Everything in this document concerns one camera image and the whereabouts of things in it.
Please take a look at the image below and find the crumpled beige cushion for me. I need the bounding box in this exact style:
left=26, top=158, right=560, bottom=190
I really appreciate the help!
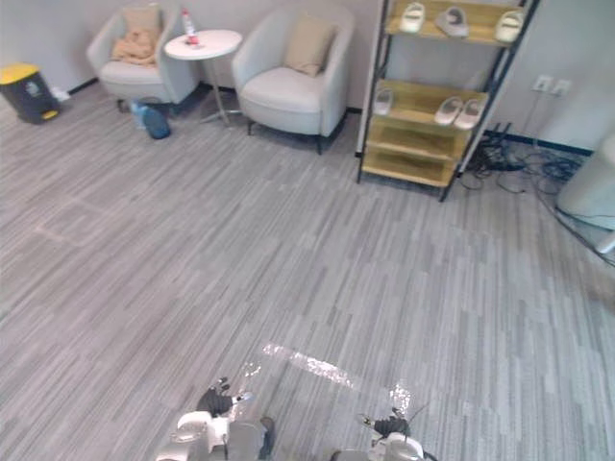
left=111, top=29, right=160, bottom=66

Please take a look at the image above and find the dark bin with yellow lid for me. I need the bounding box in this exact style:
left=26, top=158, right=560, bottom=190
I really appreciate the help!
left=0, top=61, right=62, bottom=126

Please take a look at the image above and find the black frame wooden shelf rack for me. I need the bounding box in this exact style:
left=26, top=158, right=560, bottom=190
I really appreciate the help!
left=356, top=0, right=540, bottom=204

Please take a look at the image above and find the beige square cushion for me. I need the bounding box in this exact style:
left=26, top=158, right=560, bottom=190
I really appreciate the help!
left=283, top=13, right=338, bottom=79
left=121, top=6, right=163, bottom=38

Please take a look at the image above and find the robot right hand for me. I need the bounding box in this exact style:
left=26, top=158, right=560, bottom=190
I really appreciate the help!
left=357, top=407, right=414, bottom=436

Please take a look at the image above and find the light grey armchair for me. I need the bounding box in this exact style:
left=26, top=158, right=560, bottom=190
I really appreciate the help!
left=232, top=0, right=356, bottom=156
left=86, top=0, right=199, bottom=115

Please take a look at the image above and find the blue water jug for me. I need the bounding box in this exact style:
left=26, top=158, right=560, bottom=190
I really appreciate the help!
left=130, top=98, right=173, bottom=141

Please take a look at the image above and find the black floor cable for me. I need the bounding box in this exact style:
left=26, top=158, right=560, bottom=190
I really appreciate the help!
left=536, top=190, right=615, bottom=268

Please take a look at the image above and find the cream slipper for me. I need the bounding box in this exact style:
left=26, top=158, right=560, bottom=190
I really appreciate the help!
left=495, top=10, right=526, bottom=43
left=400, top=1, right=428, bottom=35

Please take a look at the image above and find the black cable bundle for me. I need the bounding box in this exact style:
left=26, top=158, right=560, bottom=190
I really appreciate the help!
left=459, top=121, right=583, bottom=194

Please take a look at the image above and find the grey slipper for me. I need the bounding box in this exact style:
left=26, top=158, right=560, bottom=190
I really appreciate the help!
left=433, top=5, right=471, bottom=39

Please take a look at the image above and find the round white side table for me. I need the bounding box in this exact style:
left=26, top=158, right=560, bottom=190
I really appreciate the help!
left=163, top=29, right=244, bottom=126

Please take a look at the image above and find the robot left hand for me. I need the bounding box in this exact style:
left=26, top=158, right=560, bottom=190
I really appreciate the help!
left=199, top=377, right=255, bottom=418

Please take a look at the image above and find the white rounded furniture piece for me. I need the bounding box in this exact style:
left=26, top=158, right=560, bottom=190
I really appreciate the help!
left=555, top=131, right=615, bottom=255

